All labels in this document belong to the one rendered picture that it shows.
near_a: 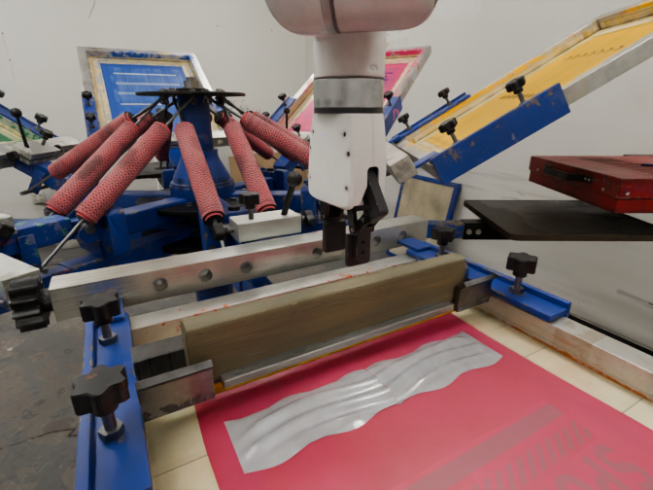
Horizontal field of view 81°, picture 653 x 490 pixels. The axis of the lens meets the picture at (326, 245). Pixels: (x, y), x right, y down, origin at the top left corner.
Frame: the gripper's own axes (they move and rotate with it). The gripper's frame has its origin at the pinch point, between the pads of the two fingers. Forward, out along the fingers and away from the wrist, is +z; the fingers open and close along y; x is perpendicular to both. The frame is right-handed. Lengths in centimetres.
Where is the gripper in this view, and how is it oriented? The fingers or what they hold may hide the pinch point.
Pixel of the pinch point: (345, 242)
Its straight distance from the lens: 46.4
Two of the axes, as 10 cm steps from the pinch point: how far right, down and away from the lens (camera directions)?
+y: 4.9, 2.9, -8.2
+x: 8.7, -1.6, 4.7
